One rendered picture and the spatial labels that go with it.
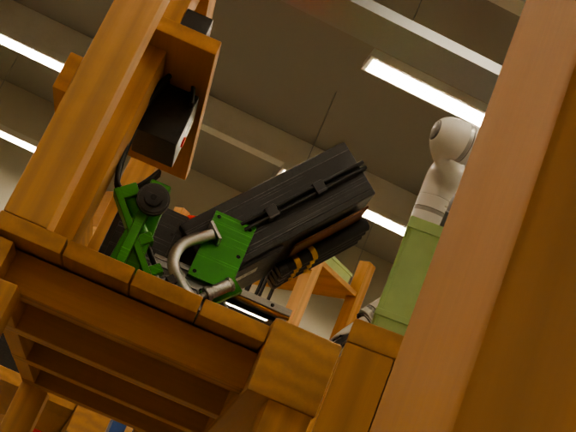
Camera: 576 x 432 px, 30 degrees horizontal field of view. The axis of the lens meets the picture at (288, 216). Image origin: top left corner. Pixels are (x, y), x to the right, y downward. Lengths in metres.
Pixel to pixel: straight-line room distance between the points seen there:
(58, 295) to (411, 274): 0.85
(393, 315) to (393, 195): 9.06
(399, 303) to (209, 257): 1.29
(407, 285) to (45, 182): 0.87
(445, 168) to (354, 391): 1.35
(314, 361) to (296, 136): 8.42
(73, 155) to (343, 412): 0.91
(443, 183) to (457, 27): 5.16
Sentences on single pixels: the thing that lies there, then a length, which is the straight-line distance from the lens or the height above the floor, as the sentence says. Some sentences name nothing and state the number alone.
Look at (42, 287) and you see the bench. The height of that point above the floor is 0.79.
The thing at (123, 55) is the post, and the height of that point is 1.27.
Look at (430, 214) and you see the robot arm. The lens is 2.76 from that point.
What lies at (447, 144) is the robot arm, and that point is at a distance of 2.64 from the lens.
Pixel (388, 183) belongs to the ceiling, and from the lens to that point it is 10.56.
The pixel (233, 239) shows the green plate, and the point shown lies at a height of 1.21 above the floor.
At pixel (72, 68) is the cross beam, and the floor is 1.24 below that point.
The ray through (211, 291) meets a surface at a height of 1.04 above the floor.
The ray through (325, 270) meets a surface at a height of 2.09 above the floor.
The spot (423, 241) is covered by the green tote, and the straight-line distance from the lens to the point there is 1.53.
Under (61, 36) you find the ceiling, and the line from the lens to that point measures 10.43.
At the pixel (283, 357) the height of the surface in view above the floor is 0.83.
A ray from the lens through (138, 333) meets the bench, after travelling 2.12.
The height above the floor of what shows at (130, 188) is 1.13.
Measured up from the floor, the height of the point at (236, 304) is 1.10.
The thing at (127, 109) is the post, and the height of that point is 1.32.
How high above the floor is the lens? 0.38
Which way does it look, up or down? 20 degrees up
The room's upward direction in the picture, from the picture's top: 23 degrees clockwise
